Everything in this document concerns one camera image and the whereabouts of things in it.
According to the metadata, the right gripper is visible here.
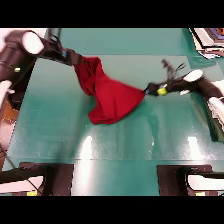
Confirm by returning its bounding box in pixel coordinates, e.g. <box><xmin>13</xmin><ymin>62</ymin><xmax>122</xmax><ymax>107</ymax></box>
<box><xmin>144</xmin><ymin>82</ymin><xmax>169</xmax><ymax>98</ymax></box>

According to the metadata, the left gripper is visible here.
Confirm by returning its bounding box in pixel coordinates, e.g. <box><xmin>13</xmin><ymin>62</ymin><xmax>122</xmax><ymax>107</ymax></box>
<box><xmin>63</xmin><ymin>48</ymin><xmax>83</xmax><ymax>67</ymax></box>

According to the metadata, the red T-shirt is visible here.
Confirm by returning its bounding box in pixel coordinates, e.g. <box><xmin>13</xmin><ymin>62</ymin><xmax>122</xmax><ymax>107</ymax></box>
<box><xmin>73</xmin><ymin>55</ymin><xmax>147</xmax><ymax>126</ymax></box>

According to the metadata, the white patterned garment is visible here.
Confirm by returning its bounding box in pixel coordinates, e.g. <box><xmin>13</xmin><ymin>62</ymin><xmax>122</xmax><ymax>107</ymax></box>
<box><xmin>207</xmin><ymin>96</ymin><xmax>224</xmax><ymax>130</ymax></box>

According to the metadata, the heap of clothes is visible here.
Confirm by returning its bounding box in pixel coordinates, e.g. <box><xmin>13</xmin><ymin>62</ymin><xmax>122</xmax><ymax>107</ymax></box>
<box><xmin>188</xmin><ymin>27</ymin><xmax>224</xmax><ymax>61</ymax></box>

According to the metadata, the dark green garment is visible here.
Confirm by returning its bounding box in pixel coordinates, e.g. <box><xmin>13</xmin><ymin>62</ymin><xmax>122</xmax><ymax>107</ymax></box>
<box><xmin>201</xmin><ymin>95</ymin><xmax>224</xmax><ymax>144</ymax></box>

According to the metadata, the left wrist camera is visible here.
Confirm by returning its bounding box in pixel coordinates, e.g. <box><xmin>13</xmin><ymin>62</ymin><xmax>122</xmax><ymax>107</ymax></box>
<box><xmin>46</xmin><ymin>27</ymin><xmax>65</xmax><ymax>52</ymax></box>

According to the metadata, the black cable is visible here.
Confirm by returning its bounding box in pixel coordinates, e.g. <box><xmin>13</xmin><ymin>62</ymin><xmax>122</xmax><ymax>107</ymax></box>
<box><xmin>0</xmin><ymin>145</ymin><xmax>44</xmax><ymax>196</ymax></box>

